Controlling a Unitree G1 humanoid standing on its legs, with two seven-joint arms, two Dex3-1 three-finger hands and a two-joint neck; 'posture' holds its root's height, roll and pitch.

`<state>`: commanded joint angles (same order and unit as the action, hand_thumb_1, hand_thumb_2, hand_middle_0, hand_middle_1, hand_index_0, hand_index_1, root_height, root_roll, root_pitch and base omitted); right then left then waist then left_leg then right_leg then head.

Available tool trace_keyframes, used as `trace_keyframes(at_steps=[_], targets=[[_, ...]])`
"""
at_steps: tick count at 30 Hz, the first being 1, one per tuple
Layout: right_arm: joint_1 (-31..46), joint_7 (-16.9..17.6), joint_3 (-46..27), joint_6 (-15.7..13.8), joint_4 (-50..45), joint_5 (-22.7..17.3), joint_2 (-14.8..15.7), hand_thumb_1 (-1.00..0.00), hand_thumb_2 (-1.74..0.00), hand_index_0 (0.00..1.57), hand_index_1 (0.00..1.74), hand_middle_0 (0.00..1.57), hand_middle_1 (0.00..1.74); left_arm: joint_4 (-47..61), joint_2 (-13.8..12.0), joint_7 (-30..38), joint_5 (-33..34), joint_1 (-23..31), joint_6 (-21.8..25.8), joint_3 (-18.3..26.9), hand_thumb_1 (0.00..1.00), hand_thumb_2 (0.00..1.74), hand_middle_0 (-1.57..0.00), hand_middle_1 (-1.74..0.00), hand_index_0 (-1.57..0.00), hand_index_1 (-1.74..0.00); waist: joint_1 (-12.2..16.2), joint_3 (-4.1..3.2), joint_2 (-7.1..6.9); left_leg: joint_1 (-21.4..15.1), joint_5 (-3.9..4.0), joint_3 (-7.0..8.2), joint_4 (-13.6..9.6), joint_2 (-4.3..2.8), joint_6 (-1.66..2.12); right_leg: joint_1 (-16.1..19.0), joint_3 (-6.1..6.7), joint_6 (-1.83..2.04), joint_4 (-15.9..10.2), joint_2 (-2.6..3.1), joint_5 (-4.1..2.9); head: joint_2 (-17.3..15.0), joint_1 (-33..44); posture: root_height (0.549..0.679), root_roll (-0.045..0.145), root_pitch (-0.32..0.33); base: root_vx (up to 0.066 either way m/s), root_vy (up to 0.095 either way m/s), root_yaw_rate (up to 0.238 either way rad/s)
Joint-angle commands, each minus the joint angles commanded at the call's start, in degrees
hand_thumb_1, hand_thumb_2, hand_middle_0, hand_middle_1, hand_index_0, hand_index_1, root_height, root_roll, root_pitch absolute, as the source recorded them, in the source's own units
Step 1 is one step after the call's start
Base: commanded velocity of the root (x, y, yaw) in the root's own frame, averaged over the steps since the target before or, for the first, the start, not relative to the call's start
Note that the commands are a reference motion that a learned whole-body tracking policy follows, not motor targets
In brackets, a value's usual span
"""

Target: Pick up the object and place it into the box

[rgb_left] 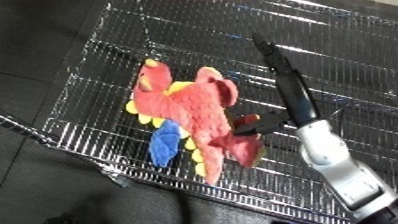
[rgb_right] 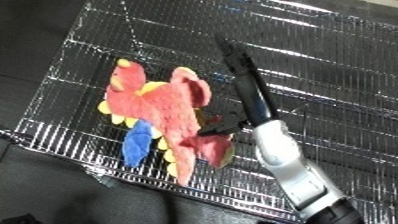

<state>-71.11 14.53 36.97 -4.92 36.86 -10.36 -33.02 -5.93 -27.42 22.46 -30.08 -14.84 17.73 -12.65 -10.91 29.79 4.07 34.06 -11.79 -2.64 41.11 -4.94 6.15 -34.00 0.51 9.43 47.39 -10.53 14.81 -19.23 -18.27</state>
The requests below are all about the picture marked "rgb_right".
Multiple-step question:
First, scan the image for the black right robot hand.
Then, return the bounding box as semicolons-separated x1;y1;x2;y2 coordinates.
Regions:
197;34;281;137

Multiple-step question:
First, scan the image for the red parrot soft toy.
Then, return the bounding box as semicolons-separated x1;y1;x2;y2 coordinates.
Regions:
95;58;237;188

